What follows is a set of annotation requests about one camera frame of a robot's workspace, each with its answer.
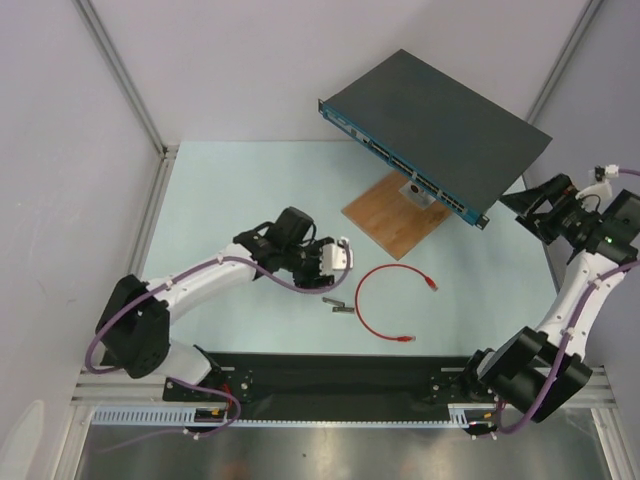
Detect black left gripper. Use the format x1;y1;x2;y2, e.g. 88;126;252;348
282;238;334;293

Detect silver SFP module black end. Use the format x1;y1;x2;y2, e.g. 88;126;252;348
321;296;346;307

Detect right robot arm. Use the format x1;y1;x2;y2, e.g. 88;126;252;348
460;165;639;434

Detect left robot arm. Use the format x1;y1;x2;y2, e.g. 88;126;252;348
95;207;349;400

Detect wooden base board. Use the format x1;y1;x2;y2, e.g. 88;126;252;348
342;172;452;260

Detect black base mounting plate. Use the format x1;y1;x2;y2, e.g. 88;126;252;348
99;351;501;422

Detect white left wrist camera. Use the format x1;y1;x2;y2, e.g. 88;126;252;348
319;237;354;276

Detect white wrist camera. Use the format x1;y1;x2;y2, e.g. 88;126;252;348
576;164;620;201
319;237;354;276

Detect blue network switch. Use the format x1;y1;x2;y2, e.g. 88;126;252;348
318;49;552;229

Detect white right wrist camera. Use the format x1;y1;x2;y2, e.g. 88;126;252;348
576;164;620;201

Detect metal stand bracket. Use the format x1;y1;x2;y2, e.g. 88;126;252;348
399;181;435;210

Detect red ethernet patch cable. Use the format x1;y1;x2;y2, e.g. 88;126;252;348
354;264;440;344

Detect aluminium frame rail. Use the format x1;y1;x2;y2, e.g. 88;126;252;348
71;370;166;406

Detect white slotted cable duct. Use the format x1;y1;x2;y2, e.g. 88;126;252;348
92;405;236;426

